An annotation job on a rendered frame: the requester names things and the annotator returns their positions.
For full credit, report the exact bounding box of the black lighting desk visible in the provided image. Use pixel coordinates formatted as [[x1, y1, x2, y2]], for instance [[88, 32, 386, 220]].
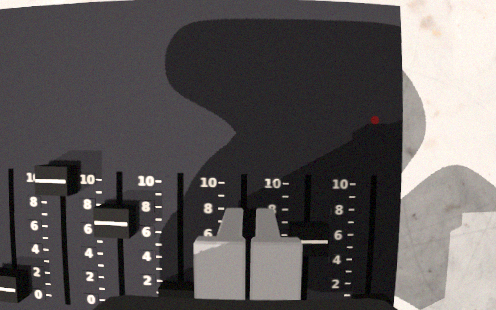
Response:
[[0, 0, 403, 310]]

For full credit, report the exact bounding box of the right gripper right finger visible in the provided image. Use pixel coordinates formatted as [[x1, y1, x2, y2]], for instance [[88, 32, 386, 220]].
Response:
[[248, 208, 303, 300]]

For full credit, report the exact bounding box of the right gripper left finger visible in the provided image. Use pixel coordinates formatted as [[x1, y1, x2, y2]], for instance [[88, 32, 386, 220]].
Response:
[[194, 208, 250, 300]]

